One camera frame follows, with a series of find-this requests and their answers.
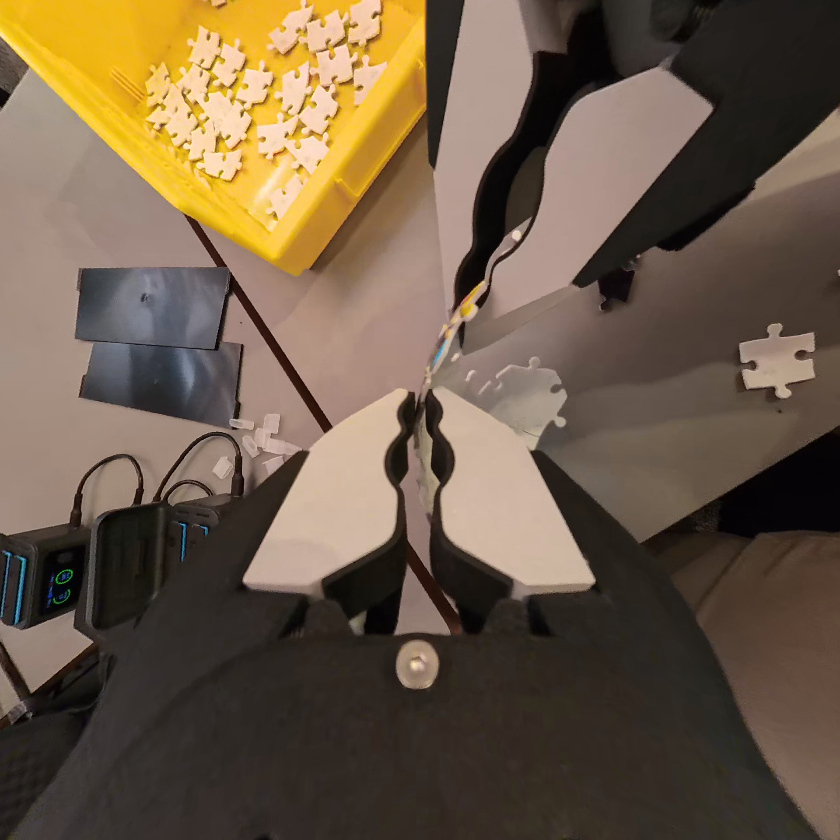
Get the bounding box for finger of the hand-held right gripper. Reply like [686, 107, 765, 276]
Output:
[436, 0, 546, 319]
[459, 66, 715, 350]

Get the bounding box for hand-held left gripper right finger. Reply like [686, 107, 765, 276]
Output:
[425, 387, 598, 636]

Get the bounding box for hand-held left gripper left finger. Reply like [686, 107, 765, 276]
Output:
[241, 387, 417, 636]

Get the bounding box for partly built puzzle ball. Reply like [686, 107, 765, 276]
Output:
[420, 226, 568, 522]

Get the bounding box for scattered white puzzle pieces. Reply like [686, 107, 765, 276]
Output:
[738, 323, 816, 400]

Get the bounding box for heap of binned puzzle pieces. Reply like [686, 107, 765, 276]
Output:
[143, 0, 389, 221]

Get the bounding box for heap of clear plastic caps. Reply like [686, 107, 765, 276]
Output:
[211, 412, 304, 479]

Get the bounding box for dark plastic panel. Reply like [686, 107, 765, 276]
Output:
[74, 266, 232, 350]
[79, 341, 244, 411]

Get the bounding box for person's beige trousers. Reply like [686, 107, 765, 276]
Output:
[646, 528, 840, 840]

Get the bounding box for black power bank with display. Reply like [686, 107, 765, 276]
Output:
[0, 525, 89, 631]

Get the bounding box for yellow plastic bin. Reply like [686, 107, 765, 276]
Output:
[0, 0, 431, 277]

